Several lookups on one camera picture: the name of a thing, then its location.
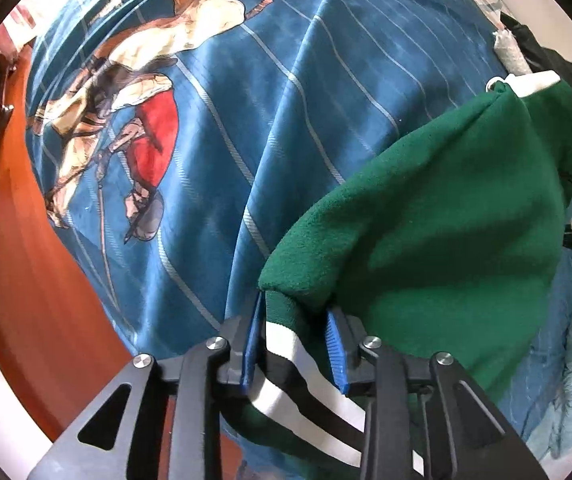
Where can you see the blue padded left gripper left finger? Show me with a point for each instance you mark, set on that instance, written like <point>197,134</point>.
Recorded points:
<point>212,373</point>

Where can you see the blue striped bed sheet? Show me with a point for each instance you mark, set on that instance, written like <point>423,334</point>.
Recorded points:
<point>176,142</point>

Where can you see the green white varsity jacket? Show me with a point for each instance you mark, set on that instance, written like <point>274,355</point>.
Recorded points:
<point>447,241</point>

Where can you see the black folded garment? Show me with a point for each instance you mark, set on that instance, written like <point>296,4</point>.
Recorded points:
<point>539,58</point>

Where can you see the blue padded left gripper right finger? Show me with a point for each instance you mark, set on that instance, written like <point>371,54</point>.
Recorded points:
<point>362,365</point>

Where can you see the grey folded garment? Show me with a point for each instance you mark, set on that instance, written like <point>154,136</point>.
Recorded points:
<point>507,49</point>

